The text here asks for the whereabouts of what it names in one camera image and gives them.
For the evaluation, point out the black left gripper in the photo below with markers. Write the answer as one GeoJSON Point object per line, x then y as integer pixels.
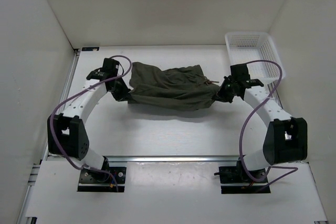
{"type": "Point", "coordinates": [124, 94]}

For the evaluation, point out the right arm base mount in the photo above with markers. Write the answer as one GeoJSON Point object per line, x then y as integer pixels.
{"type": "Point", "coordinates": [234, 181]}

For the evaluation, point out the white perforated plastic basket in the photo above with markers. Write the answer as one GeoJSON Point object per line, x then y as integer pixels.
{"type": "Point", "coordinates": [258, 50]}

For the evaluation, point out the olive green shorts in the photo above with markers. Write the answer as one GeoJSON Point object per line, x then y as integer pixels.
{"type": "Point", "coordinates": [182, 89]}

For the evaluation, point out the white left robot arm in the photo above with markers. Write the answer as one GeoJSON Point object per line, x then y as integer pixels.
{"type": "Point", "coordinates": [67, 136]}

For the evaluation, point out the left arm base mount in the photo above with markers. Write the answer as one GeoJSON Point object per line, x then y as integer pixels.
{"type": "Point", "coordinates": [91, 181]}

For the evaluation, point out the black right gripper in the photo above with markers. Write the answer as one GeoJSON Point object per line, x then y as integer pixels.
{"type": "Point", "coordinates": [220, 95]}

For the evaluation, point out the small blue label sticker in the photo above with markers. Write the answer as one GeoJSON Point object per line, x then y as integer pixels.
{"type": "Point", "coordinates": [90, 48]}

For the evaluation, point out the aluminium front rail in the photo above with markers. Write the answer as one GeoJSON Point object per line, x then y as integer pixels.
{"type": "Point", "coordinates": [199, 158]}

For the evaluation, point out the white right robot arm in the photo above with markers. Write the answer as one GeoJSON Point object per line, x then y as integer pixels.
{"type": "Point", "coordinates": [286, 138]}

